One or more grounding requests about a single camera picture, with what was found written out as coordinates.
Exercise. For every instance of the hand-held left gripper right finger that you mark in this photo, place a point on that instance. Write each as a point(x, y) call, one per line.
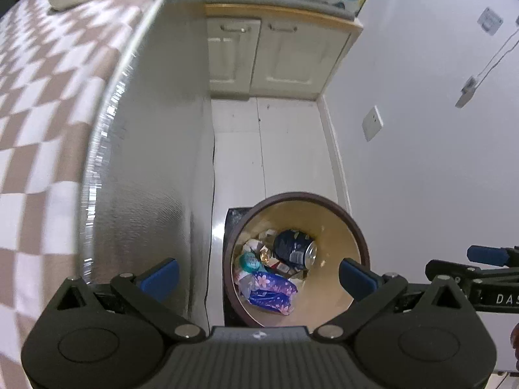
point(357, 279)

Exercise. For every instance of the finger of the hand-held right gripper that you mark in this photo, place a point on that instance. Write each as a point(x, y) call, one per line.
point(486, 254)
point(466, 272)

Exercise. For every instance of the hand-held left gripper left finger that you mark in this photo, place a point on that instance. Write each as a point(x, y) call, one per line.
point(160, 277)

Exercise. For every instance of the brown-rimmed round waste bin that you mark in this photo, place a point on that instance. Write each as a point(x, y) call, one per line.
point(332, 231)

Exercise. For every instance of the light blue tissue packet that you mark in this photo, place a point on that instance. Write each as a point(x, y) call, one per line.
point(249, 262)

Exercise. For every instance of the dark blue drink can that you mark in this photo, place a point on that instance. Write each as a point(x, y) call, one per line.
point(292, 249)

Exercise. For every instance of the purple floral packet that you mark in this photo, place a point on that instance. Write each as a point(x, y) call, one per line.
point(269, 293)

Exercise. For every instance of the silver foil panel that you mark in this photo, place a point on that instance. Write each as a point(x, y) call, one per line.
point(162, 170)

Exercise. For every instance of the brown checkered tablecloth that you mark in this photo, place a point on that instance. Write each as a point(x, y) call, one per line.
point(44, 129)

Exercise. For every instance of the cream kitchen cabinet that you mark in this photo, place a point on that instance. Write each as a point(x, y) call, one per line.
point(279, 52)

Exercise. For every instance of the white wall socket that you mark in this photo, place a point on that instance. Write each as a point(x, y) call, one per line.
point(372, 123)

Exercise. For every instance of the grey wall power adapter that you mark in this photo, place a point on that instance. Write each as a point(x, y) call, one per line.
point(466, 91)

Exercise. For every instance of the white wall switch plate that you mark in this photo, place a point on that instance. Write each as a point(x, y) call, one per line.
point(490, 20)

